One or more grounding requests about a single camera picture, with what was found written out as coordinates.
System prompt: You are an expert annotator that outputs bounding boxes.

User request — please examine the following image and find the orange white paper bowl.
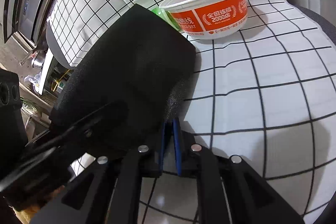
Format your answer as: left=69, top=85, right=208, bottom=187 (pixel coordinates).
left=159, top=0, right=247, bottom=40

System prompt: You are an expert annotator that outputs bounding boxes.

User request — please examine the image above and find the green plastic bottle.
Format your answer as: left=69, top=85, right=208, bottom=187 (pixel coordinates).
left=151, top=7, right=182, bottom=32

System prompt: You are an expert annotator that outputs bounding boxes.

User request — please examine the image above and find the steel cooking pot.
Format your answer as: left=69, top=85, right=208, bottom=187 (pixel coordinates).
left=31, top=51, right=47, bottom=69

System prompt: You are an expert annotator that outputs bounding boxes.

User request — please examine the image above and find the white grid-pattern cloth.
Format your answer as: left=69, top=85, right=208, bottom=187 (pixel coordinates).
left=50, top=0, right=335, bottom=223

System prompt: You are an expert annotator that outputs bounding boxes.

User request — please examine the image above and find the steel range hood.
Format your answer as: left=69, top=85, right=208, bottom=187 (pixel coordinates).
left=3, top=0, right=52, bottom=45

